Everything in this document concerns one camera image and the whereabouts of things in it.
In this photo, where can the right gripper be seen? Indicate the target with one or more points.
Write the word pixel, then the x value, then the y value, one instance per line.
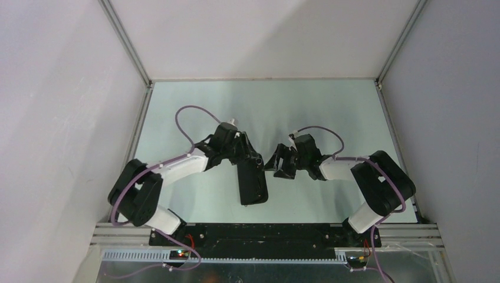
pixel 283 151

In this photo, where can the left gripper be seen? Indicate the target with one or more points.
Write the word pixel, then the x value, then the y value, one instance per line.
pixel 246 151

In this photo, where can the black zip tool case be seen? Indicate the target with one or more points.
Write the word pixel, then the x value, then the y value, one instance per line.
pixel 252 183

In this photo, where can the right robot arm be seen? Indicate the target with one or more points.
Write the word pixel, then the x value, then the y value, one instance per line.
pixel 384 185

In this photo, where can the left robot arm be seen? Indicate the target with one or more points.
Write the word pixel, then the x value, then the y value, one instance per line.
pixel 137 190

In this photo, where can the left controller board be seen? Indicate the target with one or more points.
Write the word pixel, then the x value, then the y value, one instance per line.
pixel 179 255

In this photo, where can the controller board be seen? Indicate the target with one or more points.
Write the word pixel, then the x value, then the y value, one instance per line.
pixel 358 260
pixel 179 255

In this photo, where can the right controller board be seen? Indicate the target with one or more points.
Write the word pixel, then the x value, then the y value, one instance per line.
pixel 358 260

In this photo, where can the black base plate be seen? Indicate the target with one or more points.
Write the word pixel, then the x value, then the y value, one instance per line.
pixel 282 241

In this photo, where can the aluminium front rail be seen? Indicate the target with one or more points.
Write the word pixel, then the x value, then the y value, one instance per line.
pixel 146 244

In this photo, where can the aluminium corner frame post left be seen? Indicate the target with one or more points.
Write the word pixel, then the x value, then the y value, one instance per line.
pixel 125 40

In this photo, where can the aluminium corner frame post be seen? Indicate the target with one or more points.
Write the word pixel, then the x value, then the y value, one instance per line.
pixel 400 41
pixel 125 40

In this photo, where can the aluminium corner frame post right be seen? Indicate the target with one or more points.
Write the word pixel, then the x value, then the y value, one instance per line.
pixel 400 41

